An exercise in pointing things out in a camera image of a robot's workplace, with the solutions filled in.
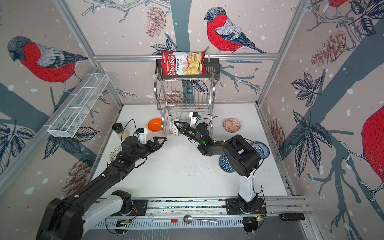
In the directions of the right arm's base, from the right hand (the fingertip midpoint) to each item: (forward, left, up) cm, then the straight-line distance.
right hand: (171, 126), depth 83 cm
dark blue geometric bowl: (-13, -32, -20) cm, 40 cm away
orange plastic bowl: (+12, +17, -16) cm, 26 cm away
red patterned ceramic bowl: (+17, -39, -20) cm, 47 cm away
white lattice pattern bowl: (-11, +37, -15) cm, 41 cm away
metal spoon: (-41, -12, -18) cm, 46 cm away
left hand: (-8, +4, -2) cm, 10 cm away
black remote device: (-37, -61, -21) cm, 74 cm away
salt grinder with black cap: (+3, +36, -7) cm, 37 cm away
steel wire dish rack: (+41, -4, -17) cm, 45 cm away
